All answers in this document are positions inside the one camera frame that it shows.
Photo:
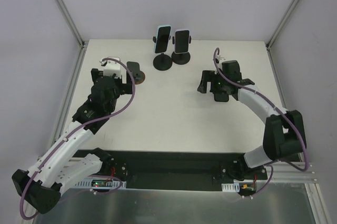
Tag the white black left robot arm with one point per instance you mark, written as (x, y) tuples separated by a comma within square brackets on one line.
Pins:
[(43, 184)]

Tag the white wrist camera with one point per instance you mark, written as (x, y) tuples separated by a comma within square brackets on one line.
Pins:
[(219, 59), (111, 68)]

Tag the aluminium frame rail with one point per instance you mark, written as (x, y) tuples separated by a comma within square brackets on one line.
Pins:
[(75, 71), (281, 172)]

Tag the black round base phone stand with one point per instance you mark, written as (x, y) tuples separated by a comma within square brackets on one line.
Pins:
[(162, 62)]

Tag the left white cable duct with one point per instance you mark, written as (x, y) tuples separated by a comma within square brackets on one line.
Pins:
[(99, 183)]

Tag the lilac case smartphone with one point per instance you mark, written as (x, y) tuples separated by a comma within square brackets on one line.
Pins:
[(182, 40)]

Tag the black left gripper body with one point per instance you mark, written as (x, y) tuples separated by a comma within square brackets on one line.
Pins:
[(127, 87)]

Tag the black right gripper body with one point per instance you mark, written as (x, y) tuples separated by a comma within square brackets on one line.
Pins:
[(208, 81)]

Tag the right white cable duct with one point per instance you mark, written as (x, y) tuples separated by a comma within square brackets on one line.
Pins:
[(238, 186)]

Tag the right aluminium frame rail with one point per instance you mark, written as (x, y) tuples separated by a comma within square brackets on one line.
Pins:
[(281, 172)]

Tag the white cable duct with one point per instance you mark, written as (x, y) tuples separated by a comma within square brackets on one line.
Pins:
[(238, 186), (99, 183)]

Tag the black smartphone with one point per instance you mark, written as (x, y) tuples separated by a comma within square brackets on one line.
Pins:
[(221, 97)]

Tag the wooden base phone stand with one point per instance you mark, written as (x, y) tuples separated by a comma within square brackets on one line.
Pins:
[(138, 75)]

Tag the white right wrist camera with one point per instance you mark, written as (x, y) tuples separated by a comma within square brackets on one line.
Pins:
[(219, 59)]

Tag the blue case smartphone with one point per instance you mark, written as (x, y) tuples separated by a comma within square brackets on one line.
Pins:
[(162, 38)]

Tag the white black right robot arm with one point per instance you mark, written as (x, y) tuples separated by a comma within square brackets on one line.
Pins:
[(284, 133)]

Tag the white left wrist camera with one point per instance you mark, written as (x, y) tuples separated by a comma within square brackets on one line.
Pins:
[(111, 68)]

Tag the left aluminium frame rail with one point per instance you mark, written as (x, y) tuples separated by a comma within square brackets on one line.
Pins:
[(75, 71)]

